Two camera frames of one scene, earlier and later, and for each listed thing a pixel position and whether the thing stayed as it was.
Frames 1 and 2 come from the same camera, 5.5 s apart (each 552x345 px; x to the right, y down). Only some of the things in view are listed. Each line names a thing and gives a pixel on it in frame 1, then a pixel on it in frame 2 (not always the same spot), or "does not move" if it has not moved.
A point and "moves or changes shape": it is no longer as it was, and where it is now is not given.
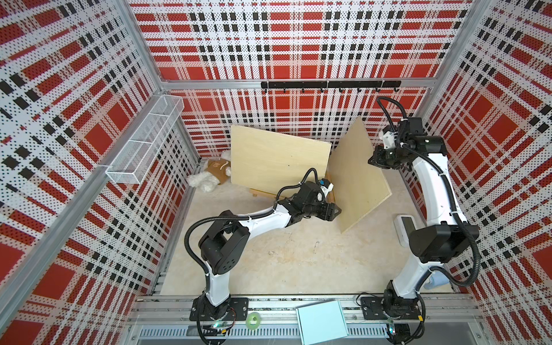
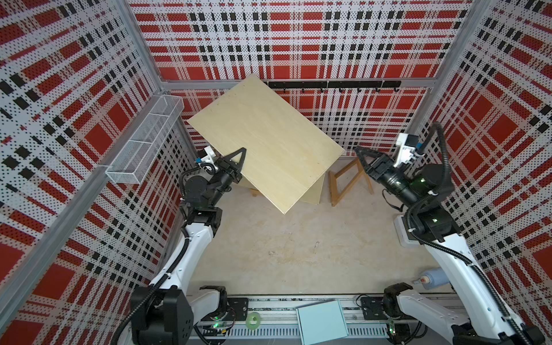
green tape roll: [253, 314] does not move
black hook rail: [332, 84] does not move
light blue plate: [321, 322] does not move
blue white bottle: [435, 279] does not move
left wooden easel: [255, 192] does not move
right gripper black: [376, 159] -> [379, 168]
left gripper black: [327, 210] -> [231, 169]
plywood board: [356, 185] -> [285, 153]
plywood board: [268, 162] moves or changes shape
